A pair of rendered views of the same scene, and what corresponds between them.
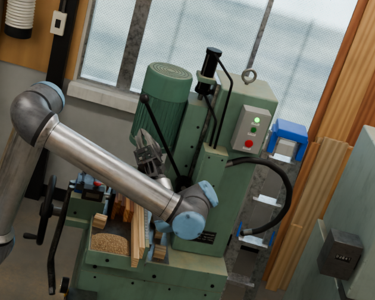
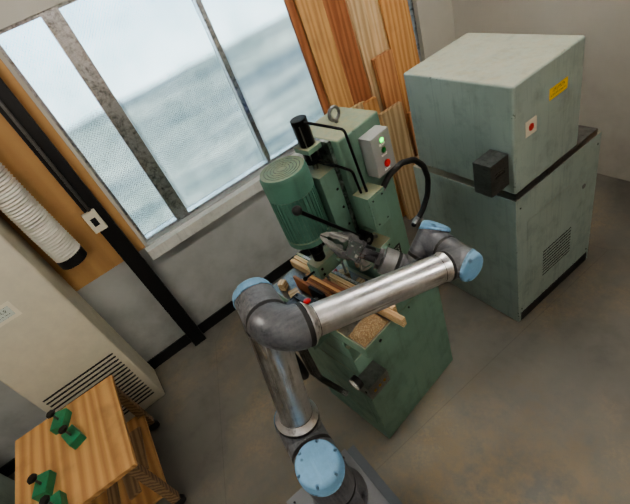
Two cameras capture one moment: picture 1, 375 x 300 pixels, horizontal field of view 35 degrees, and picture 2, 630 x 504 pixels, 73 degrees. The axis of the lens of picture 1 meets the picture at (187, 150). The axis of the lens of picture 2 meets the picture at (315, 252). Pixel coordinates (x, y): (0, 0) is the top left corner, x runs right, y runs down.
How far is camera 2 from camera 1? 95 cm
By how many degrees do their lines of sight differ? 20
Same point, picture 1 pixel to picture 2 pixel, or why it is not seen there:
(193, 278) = not seen: hidden behind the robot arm
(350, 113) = (342, 81)
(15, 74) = (101, 285)
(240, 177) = (389, 191)
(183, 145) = (337, 212)
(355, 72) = (323, 48)
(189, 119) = (328, 189)
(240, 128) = (375, 158)
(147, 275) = not seen: hidden behind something
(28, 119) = (294, 333)
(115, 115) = (197, 237)
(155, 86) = (288, 193)
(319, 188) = not seen: hidden behind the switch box
